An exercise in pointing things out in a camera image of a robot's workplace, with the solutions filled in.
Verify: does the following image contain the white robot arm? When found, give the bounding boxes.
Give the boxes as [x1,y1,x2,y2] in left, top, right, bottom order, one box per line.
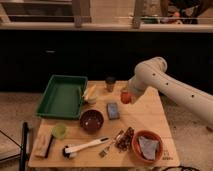
[122,57,213,129]

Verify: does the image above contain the green plastic tray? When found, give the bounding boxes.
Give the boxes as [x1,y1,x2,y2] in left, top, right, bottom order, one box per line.
[37,75,88,120]

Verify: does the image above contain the blue sponge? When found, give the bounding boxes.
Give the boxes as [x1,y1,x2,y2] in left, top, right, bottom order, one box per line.
[107,103,120,120]

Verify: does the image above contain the orange plate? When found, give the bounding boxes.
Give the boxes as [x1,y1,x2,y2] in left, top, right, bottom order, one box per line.
[131,130,163,165]

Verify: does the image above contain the yellow banana in cup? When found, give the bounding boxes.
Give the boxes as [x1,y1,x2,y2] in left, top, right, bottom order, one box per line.
[83,85,97,104]

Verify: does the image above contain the wooden table board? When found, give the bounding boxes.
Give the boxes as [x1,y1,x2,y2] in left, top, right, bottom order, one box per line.
[28,81,180,168]

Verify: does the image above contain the dark red bowl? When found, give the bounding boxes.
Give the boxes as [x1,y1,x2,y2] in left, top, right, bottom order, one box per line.
[79,110,104,134]

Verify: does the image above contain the grey cloth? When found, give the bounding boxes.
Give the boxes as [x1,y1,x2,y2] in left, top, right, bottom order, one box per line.
[138,136,159,160]

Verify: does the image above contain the small green cup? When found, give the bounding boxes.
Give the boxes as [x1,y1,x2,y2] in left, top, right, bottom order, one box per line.
[52,123,66,139]

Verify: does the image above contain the wooden block brush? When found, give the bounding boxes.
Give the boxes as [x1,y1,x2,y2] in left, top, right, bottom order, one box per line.
[34,134,53,158]

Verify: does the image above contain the black pole stand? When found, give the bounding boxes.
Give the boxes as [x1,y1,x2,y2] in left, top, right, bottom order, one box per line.
[19,122,29,171]

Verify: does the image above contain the white handled dish brush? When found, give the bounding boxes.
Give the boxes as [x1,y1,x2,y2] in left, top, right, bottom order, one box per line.
[62,137,109,158]

